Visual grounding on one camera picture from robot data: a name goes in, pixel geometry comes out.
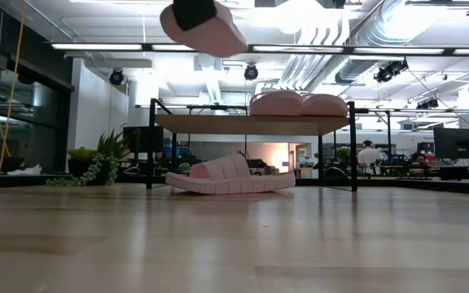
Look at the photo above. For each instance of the person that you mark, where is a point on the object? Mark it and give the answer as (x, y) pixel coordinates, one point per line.
(369, 156)
(418, 160)

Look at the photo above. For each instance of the black computer monitor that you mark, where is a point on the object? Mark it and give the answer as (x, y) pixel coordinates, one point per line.
(134, 140)
(458, 142)

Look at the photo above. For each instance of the pink rubber slide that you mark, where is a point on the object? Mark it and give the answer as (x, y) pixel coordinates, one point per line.
(275, 105)
(234, 185)
(218, 40)
(326, 106)

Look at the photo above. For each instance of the wooden shelf with black frame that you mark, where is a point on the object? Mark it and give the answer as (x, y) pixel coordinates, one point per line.
(251, 125)

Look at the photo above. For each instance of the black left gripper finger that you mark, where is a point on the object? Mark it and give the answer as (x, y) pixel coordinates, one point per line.
(194, 14)

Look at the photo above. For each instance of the white crumpled cloth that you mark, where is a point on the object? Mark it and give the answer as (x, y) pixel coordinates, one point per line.
(24, 171)

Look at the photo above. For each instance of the potted green succulent plant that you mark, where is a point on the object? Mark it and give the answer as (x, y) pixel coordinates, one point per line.
(81, 171)

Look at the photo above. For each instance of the small background potted plant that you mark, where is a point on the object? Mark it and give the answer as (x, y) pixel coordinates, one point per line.
(185, 167)

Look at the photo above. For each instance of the black ceiling spotlight cluster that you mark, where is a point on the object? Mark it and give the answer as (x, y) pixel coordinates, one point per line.
(389, 72)

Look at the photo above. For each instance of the black aluminium rig frame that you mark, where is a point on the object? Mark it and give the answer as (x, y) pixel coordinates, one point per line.
(442, 185)

